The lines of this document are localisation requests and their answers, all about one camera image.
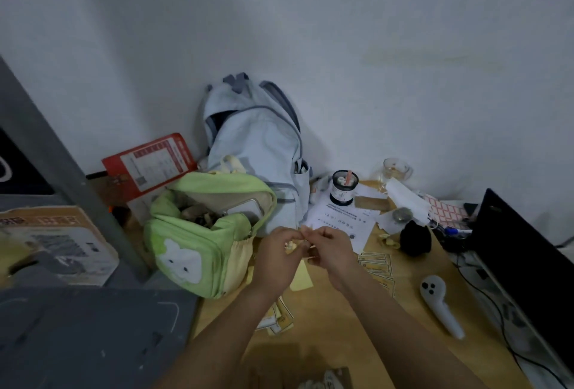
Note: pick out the person's right hand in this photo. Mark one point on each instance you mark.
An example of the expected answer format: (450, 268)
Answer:
(336, 254)

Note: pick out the person's left hand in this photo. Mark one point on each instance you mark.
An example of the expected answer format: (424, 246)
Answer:
(278, 267)

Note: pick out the yellow return sticker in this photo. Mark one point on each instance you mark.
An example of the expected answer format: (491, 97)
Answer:
(290, 247)

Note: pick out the cardboard parcel with white label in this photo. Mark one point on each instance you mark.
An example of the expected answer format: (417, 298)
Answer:
(332, 380)

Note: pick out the person's left forearm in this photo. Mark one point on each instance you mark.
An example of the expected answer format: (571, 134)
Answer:
(215, 348)

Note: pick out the person's right forearm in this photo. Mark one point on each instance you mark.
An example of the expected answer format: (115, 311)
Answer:
(403, 339)

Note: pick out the pale yellow backing paper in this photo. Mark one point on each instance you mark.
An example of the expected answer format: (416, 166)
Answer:
(301, 277)

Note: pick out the white printed paper sheet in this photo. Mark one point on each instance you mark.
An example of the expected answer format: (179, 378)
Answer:
(354, 222)

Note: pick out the black round tape roll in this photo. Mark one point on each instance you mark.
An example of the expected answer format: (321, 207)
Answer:
(344, 189)

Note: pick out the small metal lid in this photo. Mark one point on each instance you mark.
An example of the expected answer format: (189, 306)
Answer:
(402, 214)

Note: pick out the black pouch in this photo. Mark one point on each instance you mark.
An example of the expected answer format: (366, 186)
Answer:
(415, 239)

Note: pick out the white paper packet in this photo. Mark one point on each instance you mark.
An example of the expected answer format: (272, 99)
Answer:
(406, 198)

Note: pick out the green plush bag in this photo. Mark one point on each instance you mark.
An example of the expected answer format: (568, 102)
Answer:
(188, 263)

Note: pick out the clear glass cup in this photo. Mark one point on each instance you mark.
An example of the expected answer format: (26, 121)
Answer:
(397, 171)

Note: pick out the white handheld controller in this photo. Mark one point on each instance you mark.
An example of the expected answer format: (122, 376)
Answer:
(439, 303)

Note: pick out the red patterned white packet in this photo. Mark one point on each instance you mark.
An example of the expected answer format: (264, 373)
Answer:
(446, 210)

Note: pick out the blue marker pen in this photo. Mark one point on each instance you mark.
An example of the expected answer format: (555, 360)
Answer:
(456, 231)

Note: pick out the light blue backpack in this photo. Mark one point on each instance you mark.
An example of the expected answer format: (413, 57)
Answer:
(255, 142)

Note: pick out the red sign card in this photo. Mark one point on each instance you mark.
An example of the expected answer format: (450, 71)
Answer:
(152, 164)

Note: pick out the black laptop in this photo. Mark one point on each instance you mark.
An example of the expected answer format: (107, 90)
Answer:
(524, 258)

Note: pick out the grey scanning kiosk machine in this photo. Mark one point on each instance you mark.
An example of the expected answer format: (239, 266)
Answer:
(89, 335)

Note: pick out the orange poster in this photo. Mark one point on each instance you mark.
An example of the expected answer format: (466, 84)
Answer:
(67, 245)

